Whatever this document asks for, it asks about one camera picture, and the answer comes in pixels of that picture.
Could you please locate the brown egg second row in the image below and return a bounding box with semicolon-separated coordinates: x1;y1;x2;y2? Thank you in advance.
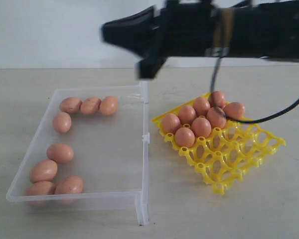
191;117;212;138
52;112;72;133
206;107;226;128

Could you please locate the yellow plastic egg tray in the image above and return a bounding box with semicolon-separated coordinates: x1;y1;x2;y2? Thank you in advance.
152;115;286;195

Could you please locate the brown egg third row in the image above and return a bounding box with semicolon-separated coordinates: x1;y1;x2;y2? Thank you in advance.
223;102;245;120

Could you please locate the brown egg fourth row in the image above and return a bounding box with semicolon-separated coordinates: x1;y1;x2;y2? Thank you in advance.
46;143;74;164
208;91;226;109

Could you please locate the brown egg fifth row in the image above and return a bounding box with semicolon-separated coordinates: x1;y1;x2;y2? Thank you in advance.
29;159;58;183
192;97;210;116
174;127;195;148

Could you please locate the black camera cable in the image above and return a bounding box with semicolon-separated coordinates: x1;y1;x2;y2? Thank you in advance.
208;56;299;123

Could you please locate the clear plastic tray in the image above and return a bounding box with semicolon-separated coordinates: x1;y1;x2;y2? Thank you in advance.
6;82;150;225

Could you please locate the brown egg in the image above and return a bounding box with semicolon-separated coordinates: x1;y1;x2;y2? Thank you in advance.
177;105;196;124
99;96;118;116
54;175;84;195
24;181;56;207
59;97;82;114
80;97;101;115
161;113;181;134

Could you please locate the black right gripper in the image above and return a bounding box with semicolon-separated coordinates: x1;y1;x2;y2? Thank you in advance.
101;0;218;80

